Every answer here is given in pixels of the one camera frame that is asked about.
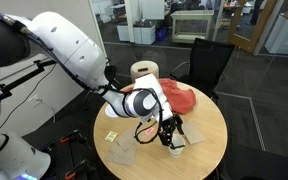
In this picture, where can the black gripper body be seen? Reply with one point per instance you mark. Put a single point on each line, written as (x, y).
(170, 126)

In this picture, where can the black office chair with armrests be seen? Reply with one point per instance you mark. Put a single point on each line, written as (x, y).
(110, 74)

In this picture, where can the pink sugar packet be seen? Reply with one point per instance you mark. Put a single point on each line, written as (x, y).
(149, 131)

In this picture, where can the white paper cup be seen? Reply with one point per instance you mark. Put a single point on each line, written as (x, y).
(176, 150)

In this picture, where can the wooden door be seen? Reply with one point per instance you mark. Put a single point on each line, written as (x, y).
(250, 30)

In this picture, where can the brown paper napkin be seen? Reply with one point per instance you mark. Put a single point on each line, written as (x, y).
(194, 132)
(121, 155)
(127, 139)

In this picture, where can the blue bin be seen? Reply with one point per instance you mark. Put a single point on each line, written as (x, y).
(162, 34)

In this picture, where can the red cloth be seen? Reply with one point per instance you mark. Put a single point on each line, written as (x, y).
(180, 96)

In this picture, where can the white counter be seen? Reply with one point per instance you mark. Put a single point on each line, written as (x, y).
(285, 35)

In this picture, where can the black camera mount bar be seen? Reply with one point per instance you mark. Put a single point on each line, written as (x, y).
(24, 77)

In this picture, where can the black padded chair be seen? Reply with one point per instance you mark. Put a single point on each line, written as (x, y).
(260, 163)

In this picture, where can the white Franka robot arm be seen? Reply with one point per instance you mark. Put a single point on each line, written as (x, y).
(67, 50)

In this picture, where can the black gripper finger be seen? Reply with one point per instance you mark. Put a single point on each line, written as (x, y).
(180, 130)
(166, 140)

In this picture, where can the white low cabinet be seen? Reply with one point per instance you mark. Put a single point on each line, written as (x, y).
(140, 32)

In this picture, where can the black mesh office chair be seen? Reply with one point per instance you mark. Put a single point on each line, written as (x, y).
(207, 63)

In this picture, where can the cream glass-sided cart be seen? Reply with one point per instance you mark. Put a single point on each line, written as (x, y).
(192, 25)

